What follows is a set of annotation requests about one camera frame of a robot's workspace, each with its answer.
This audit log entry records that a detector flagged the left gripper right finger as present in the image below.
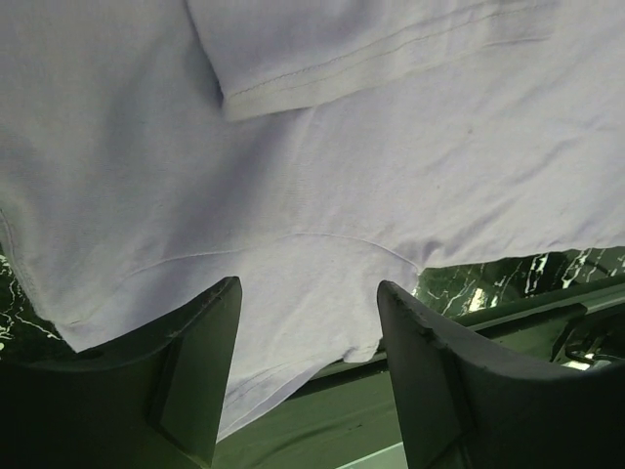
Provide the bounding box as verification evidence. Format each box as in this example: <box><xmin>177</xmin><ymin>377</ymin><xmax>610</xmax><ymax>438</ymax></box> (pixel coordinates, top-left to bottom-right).
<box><xmin>377</xmin><ymin>281</ymin><xmax>624</xmax><ymax>468</ymax></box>

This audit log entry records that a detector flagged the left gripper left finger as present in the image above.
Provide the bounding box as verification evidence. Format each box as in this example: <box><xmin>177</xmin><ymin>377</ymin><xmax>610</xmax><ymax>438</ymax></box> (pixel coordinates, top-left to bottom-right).
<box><xmin>1</xmin><ymin>277</ymin><xmax>242</xmax><ymax>468</ymax></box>

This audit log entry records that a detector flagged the purple t shirt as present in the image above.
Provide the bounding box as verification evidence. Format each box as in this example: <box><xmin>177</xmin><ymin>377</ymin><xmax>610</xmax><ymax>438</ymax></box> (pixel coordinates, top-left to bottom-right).
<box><xmin>1</xmin><ymin>1</ymin><xmax>624</xmax><ymax>437</ymax></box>

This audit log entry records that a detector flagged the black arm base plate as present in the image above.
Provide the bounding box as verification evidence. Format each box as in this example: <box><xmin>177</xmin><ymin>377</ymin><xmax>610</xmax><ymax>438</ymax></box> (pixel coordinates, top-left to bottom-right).
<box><xmin>214</xmin><ymin>280</ymin><xmax>625</xmax><ymax>469</ymax></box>

